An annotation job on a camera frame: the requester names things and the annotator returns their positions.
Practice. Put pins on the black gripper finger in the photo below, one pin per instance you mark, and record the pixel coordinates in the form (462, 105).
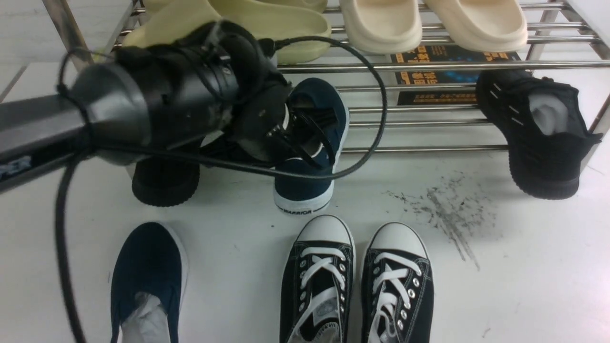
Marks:
(305, 133)

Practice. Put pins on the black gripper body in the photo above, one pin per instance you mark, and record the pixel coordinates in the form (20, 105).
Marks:
(255, 134)

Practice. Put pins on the navy slip-on shoe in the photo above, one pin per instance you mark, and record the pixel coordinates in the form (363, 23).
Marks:
(147, 286)
(298, 196)

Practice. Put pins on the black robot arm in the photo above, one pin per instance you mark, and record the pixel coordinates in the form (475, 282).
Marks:
(149, 101)

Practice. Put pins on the silver metal shoe rack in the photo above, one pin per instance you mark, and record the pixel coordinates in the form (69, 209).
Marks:
(62, 17)

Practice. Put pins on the green foam slide front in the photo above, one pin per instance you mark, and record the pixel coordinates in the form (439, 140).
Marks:
(295, 28)

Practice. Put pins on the green foam slide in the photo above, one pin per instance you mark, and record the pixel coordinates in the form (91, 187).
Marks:
(315, 5)
(295, 28)

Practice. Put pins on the black knit sneaker left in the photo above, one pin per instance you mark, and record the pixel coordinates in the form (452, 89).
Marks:
(164, 183)

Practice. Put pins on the black knit sneaker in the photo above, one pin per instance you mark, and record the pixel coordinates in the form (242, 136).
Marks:
(164, 183)
(546, 134)

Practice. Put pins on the cream foam slide left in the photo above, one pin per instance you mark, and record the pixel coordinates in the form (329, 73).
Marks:
(382, 26)

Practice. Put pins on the cream foam slide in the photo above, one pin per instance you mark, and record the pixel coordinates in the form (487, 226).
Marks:
(483, 25)
(382, 26)

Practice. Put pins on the green foam slide rear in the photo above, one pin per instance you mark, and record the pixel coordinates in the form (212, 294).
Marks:
(315, 5)

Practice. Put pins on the black canvas sneaker left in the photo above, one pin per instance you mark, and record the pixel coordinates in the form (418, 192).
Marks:
(317, 283)

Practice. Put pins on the black canvas sneaker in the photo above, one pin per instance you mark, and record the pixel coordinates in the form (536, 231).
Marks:
(317, 283)
(397, 287)

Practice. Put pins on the black orange book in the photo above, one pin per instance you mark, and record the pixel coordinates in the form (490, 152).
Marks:
(437, 88)

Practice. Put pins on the black canvas sneaker right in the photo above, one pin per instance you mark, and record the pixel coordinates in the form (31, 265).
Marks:
(397, 287)

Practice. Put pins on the cream foam slide right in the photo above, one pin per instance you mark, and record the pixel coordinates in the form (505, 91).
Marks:
(483, 25)

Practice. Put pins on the black knit sneaker right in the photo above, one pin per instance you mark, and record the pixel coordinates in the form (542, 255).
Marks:
(546, 134)

